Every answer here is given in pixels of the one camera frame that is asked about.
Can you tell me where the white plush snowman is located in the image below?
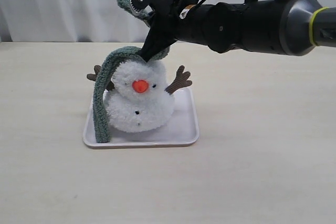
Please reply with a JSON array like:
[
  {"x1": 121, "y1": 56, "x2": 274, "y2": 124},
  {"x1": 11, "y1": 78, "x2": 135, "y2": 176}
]
[{"x1": 103, "y1": 60, "x2": 193, "y2": 133}]

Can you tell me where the white rectangular tray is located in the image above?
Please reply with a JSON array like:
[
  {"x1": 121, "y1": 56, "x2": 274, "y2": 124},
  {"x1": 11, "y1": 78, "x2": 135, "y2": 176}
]
[{"x1": 82, "y1": 87, "x2": 200, "y2": 150}]

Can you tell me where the green knitted scarf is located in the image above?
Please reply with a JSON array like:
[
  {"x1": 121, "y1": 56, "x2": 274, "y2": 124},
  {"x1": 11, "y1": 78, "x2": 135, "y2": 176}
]
[{"x1": 92, "y1": 0, "x2": 155, "y2": 143}]

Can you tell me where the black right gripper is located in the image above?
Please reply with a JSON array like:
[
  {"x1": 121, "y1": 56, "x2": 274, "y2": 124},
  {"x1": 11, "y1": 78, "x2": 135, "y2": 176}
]
[{"x1": 141, "y1": 0, "x2": 213, "y2": 61}]

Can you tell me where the right robot arm black grey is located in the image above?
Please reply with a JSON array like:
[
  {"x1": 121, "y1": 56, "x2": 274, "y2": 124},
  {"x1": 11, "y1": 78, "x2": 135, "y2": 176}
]
[{"x1": 139, "y1": 0, "x2": 335, "y2": 60}]

